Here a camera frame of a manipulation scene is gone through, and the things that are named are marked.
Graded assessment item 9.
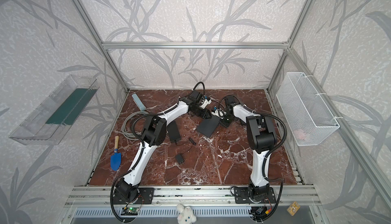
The dark grey box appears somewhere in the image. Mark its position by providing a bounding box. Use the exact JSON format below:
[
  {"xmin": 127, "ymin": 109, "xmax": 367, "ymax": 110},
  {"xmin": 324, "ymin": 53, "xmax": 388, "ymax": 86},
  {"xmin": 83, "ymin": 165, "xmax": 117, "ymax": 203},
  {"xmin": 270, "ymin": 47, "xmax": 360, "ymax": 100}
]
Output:
[{"xmin": 196, "ymin": 116, "xmax": 221, "ymax": 138}]

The black network switch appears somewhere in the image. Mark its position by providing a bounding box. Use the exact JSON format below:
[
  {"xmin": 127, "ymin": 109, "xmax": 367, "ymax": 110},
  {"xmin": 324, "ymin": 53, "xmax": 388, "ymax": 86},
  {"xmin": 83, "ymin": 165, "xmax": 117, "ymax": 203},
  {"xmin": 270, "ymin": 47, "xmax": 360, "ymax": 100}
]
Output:
[{"xmin": 167, "ymin": 121, "xmax": 181, "ymax": 144}]

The black power adapter with cable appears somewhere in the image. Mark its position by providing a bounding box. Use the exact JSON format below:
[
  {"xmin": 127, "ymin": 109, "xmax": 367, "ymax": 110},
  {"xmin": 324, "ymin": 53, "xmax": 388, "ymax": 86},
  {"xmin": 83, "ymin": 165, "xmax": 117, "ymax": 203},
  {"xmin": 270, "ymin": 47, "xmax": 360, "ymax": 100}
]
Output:
[{"xmin": 175, "ymin": 137, "xmax": 197, "ymax": 164}]

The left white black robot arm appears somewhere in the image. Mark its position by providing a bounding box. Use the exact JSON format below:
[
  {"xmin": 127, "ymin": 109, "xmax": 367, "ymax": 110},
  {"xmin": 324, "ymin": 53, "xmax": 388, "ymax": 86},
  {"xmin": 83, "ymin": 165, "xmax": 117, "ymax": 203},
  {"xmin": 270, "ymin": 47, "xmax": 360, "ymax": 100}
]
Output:
[{"xmin": 110, "ymin": 90, "xmax": 211, "ymax": 203}]

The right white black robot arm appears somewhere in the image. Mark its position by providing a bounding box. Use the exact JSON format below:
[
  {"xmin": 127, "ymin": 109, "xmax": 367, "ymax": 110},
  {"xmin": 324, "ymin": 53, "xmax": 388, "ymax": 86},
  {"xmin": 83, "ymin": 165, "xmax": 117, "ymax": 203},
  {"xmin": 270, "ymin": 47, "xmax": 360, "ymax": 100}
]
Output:
[{"xmin": 215, "ymin": 95, "xmax": 287, "ymax": 202}]

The light blue rectangular block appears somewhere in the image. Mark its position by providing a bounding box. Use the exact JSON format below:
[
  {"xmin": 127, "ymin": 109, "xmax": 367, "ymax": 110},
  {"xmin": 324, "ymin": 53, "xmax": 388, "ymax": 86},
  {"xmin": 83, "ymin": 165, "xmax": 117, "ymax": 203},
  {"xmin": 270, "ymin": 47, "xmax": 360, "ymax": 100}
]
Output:
[{"xmin": 131, "ymin": 93, "xmax": 147, "ymax": 111}]

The pink object in basket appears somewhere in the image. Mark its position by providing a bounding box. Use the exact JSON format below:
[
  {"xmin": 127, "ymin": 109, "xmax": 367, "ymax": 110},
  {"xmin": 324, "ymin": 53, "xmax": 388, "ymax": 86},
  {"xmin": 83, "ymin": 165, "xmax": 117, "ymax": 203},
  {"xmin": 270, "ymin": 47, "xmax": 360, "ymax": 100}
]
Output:
[{"xmin": 293, "ymin": 129, "xmax": 308, "ymax": 141}]

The white plush toy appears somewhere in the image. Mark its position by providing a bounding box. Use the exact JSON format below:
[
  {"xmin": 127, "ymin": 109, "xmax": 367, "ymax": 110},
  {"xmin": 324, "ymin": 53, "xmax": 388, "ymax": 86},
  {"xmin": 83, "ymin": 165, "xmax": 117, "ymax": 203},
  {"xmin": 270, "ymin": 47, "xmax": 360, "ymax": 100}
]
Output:
[{"xmin": 177, "ymin": 204, "xmax": 197, "ymax": 224}]

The green lit controller board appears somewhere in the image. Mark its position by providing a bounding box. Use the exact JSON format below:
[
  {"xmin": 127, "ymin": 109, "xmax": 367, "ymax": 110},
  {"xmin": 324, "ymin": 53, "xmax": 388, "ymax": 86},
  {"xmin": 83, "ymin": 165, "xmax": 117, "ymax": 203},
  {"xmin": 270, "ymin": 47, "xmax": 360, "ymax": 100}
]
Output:
[{"xmin": 121, "ymin": 207, "xmax": 140, "ymax": 216}]

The coiled grey ethernet cable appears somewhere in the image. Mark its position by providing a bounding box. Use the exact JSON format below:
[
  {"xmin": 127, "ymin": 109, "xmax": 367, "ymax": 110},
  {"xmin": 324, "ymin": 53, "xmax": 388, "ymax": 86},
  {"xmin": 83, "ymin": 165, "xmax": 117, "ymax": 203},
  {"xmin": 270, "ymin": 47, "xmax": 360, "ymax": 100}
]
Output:
[{"xmin": 121, "ymin": 110, "xmax": 150, "ymax": 140}]

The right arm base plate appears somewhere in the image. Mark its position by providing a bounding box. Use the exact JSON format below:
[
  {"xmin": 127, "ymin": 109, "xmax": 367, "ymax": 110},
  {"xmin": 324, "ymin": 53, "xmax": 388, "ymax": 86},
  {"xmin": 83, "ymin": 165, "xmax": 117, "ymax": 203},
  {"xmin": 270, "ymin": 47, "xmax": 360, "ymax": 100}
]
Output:
[{"xmin": 230, "ymin": 186, "xmax": 277, "ymax": 204}]

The white wire mesh basket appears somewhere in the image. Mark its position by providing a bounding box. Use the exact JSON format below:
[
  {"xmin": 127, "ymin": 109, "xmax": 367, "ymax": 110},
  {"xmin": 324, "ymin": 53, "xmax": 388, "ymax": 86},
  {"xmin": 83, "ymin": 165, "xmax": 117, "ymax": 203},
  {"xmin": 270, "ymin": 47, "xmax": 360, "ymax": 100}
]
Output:
[{"xmin": 277, "ymin": 72, "xmax": 340, "ymax": 147}]

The blue trowel wooden handle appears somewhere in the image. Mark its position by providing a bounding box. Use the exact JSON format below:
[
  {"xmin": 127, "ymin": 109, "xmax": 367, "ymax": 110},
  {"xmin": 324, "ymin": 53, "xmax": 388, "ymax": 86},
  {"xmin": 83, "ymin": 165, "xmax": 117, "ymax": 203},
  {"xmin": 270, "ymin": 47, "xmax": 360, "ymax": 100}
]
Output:
[{"xmin": 111, "ymin": 135, "xmax": 121, "ymax": 171}]

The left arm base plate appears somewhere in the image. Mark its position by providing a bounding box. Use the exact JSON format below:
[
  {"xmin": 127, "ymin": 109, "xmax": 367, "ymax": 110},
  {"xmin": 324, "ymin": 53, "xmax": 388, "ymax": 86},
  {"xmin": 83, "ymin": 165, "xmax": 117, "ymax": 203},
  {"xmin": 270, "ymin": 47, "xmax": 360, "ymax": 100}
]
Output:
[{"xmin": 111, "ymin": 188, "xmax": 154, "ymax": 205}]

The clear acrylic wall shelf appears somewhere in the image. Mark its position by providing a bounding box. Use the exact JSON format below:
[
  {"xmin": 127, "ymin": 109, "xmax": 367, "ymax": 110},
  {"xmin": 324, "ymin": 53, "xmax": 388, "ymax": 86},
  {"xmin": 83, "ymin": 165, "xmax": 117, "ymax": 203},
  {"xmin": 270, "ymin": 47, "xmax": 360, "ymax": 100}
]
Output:
[{"xmin": 9, "ymin": 75, "xmax": 99, "ymax": 146}]

